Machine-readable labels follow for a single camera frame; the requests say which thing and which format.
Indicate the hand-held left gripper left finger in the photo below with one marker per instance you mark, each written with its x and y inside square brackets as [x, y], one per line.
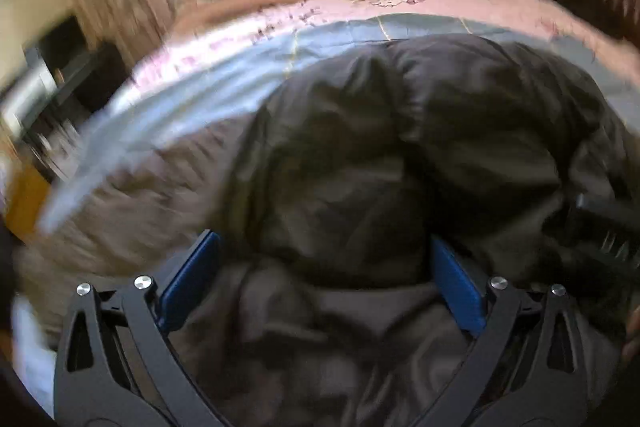
[192, 277]

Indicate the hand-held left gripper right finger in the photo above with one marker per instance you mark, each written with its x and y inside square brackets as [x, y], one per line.
[452, 279]

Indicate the dark puffer jacket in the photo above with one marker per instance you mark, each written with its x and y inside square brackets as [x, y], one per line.
[380, 207]

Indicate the dark bedside shelf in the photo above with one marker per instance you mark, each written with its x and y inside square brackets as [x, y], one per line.
[60, 87]

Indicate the pink floral bed quilt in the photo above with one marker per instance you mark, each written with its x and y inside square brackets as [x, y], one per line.
[320, 19]

